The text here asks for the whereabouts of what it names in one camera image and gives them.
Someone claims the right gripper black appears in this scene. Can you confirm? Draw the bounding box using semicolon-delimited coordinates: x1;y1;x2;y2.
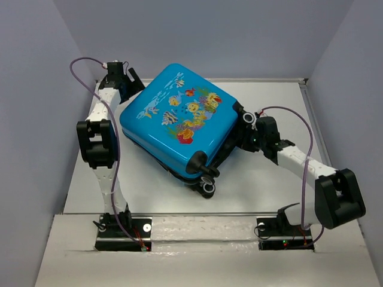
235;124;266;152

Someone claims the blue kids suitcase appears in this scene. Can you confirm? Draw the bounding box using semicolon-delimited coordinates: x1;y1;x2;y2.
119;63;256;199

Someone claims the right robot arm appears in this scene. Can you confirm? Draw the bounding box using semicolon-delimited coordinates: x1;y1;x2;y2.
241;115;366;234

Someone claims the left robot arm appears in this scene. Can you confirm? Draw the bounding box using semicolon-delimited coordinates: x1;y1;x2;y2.
69;57;145;239

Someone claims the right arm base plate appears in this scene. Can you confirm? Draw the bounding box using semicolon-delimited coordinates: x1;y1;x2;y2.
254;217;315;251

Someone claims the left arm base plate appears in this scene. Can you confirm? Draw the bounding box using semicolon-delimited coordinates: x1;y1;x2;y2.
93;217;153;252

